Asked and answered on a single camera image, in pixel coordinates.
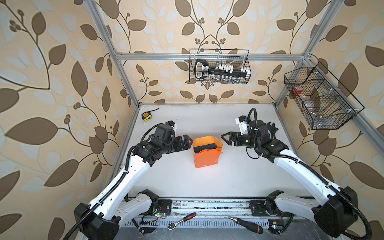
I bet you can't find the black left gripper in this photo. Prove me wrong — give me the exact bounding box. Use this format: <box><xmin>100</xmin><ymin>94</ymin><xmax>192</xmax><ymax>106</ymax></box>
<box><xmin>160</xmin><ymin>134</ymin><xmax>193</xmax><ymax>155</ymax></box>

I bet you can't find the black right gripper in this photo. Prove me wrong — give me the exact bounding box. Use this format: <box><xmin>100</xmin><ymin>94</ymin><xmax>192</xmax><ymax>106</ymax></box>
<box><xmin>221</xmin><ymin>131</ymin><xmax>260</xmax><ymax>150</ymax></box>

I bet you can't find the dark navy gift box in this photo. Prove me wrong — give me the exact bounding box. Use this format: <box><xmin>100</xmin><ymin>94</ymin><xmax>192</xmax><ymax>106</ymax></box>
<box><xmin>194</xmin><ymin>143</ymin><xmax>218</xmax><ymax>153</ymax></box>

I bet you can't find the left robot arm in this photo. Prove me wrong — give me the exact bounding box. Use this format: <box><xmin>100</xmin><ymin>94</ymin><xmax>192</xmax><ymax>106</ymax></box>
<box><xmin>64</xmin><ymin>133</ymin><xmax>193</xmax><ymax>240</ymax></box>

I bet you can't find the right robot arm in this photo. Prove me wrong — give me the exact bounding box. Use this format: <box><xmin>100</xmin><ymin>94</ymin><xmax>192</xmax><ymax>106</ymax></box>
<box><xmin>221</xmin><ymin>116</ymin><xmax>373</xmax><ymax>240</ymax></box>

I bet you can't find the yellow tape measure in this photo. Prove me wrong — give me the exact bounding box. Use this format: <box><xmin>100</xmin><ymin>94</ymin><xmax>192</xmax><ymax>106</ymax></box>
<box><xmin>141</xmin><ymin>108</ymin><xmax>160</xmax><ymax>122</ymax></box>

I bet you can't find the red capped plastic bottle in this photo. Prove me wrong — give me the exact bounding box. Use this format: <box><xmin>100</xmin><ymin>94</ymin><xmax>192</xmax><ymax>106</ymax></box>
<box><xmin>293</xmin><ymin>85</ymin><xmax>310</xmax><ymax>101</ymax></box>

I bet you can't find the black orange screwdriver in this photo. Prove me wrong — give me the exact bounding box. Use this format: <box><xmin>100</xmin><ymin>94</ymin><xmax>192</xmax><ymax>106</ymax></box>
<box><xmin>229</xmin><ymin>217</ymin><xmax>264</xmax><ymax>234</ymax></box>

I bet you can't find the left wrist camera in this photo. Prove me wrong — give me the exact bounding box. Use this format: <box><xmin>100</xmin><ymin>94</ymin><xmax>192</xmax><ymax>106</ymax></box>
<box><xmin>154</xmin><ymin>121</ymin><xmax>177</xmax><ymax>143</ymax></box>

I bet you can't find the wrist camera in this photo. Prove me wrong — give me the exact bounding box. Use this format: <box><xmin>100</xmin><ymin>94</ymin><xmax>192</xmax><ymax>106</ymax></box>
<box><xmin>236</xmin><ymin>116</ymin><xmax>249</xmax><ymax>135</ymax></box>
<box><xmin>154</xmin><ymin>121</ymin><xmax>177</xmax><ymax>143</ymax></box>

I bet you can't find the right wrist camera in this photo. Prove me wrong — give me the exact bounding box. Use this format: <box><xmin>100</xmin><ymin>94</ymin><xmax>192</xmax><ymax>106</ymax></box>
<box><xmin>236</xmin><ymin>116</ymin><xmax>249</xmax><ymax>135</ymax></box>

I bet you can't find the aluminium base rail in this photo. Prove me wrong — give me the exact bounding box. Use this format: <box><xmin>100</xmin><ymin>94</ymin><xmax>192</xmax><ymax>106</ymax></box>
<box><xmin>88</xmin><ymin>197</ymin><xmax>337</xmax><ymax>220</ymax></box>

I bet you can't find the side wire basket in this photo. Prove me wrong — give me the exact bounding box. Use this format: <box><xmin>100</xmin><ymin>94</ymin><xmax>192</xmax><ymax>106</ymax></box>
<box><xmin>284</xmin><ymin>62</ymin><xmax>365</xmax><ymax>130</ymax></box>

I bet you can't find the back wire basket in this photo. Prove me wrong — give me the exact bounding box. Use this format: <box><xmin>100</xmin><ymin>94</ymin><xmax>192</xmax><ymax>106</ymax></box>
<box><xmin>189</xmin><ymin>48</ymin><xmax>252</xmax><ymax>85</ymax></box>

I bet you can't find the red handled ratchet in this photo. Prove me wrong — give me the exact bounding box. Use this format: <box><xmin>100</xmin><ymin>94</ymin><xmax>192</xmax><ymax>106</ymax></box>
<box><xmin>168</xmin><ymin>213</ymin><xmax>197</xmax><ymax>231</ymax></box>

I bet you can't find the socket set rail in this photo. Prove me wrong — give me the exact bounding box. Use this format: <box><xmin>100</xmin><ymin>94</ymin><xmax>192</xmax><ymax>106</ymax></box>
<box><xmin>193</xmin><ymin>60</ymin><xmax>251</xmax><ymax>80</ymax></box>

